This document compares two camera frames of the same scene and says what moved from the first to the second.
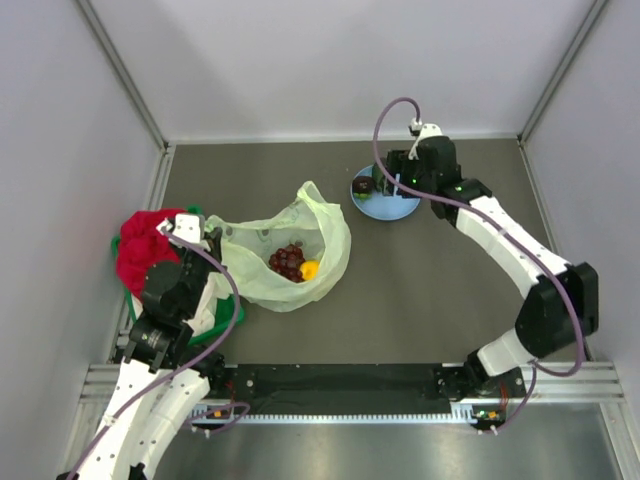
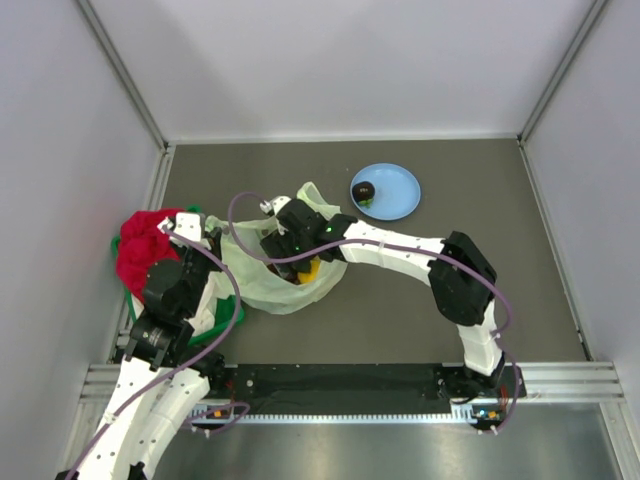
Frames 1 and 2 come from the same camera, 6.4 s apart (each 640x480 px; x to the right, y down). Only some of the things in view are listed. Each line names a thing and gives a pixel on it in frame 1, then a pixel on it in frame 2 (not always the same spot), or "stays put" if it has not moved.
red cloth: (142, 244) stays put
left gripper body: (198, 263) stays put
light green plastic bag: (285, 256) stays put
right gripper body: (406, 165) -> (282, 242)
